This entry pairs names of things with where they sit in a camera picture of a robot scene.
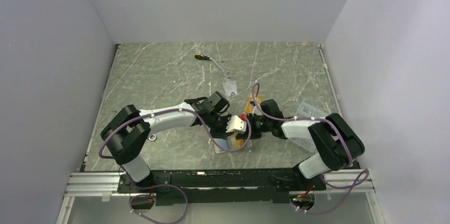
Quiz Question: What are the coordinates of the black yellow screwdriver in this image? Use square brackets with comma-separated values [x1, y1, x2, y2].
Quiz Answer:
[194, 54, 212, 61]

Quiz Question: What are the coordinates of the blue credit card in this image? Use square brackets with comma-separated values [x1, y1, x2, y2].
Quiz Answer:
[215, 136, 233, 152]

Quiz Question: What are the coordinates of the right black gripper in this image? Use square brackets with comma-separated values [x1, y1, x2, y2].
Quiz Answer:
[237, 113, 272, 140]

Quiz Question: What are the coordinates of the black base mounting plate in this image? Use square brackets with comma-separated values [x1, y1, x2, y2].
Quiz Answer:
[117, 168, 326, 206]

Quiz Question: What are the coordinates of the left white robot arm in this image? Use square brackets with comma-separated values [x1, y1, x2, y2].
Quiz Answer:
[99, 91, 231, 192]

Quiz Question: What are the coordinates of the white printed credit card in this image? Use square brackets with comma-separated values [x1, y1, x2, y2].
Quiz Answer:
[222, 80, 238, 97]

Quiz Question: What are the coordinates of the aluminium frame rail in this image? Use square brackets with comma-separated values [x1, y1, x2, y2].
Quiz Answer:
[57, 169, 385, 223]

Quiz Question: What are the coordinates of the beige leather card holder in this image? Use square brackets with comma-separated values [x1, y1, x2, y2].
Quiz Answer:
[214, 133, 253, 154]

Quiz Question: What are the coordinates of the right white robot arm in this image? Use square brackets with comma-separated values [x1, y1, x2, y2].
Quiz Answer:
[247, 99, 365, 189]

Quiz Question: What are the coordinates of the orange credit card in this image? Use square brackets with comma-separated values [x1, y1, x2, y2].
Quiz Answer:
[244, 93, 262, 115]
[232, 134, 253, 150]

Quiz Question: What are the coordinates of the clear plastic screw box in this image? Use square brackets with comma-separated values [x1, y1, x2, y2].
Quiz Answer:
[289, 102, 330, 153]

